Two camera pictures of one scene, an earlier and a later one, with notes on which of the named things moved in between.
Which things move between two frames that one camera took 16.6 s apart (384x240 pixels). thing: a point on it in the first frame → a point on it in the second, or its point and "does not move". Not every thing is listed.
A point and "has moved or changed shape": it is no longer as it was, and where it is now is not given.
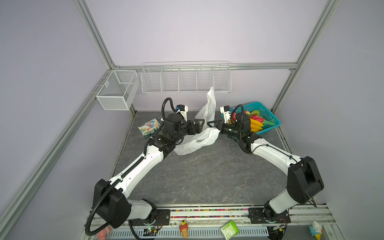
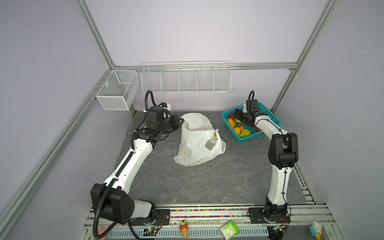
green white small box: x=230 y=230 does not move
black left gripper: x=190 y=124 → x=174 y=118
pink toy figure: x=102 y=235 does not move
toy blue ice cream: x=316 y=230 does not move
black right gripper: x=220 y=126 → x=235 y=113
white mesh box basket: x=118 y=91 does not move
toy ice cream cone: x=184 y=228 does not move
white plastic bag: x=197 y=143 has moved or changed shape
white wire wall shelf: x=186 y=77 does not move
